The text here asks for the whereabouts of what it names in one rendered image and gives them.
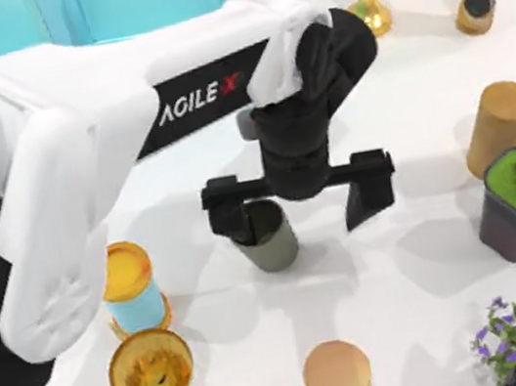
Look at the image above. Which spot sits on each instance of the grey-green cup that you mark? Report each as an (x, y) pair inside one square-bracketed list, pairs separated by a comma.
[(272, 247)]

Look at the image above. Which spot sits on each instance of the yellow and light blue can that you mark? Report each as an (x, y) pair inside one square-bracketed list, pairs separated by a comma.
[(134, 298)]

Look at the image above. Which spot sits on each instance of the wooden cylinder cup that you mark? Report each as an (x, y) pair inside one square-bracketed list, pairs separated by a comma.
[(499, 123)]

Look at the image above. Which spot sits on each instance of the gold trophy with black base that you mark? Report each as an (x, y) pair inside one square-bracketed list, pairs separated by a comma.
[(152, 374)]

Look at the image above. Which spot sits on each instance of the light blue rack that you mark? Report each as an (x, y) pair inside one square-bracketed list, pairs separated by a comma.
[(59, 13)]

